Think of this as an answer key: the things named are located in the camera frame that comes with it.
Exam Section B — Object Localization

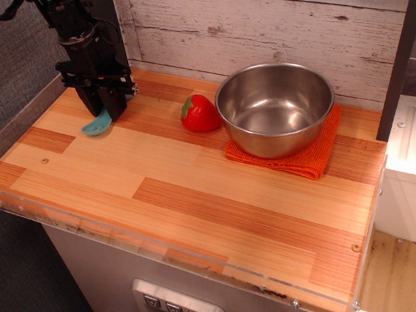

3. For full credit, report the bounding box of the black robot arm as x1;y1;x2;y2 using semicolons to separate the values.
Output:
33;0;138;121

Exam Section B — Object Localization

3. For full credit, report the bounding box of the blue brush with white bristles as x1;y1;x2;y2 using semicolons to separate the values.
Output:
77;93;138;139

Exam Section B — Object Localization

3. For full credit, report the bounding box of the metal bowl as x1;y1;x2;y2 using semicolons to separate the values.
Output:
215;62;335;159

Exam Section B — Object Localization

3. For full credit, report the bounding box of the orange folded cloth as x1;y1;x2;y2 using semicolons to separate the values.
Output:
224;104;342;180

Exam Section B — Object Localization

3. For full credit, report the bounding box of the clear acrylic edge guard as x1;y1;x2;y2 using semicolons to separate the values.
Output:
0;178;360;312

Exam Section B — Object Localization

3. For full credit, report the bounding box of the grey toy fridge cabinet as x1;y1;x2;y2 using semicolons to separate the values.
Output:
40;191;344;312

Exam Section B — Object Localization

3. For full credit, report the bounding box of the dark grey vertical post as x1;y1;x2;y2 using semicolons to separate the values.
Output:
376;0;416;142

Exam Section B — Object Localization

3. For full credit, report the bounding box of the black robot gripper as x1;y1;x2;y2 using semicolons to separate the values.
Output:
56;34;138;121

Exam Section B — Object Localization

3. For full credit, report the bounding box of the red toy strawberry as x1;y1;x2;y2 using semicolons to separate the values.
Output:
181;94;222;133

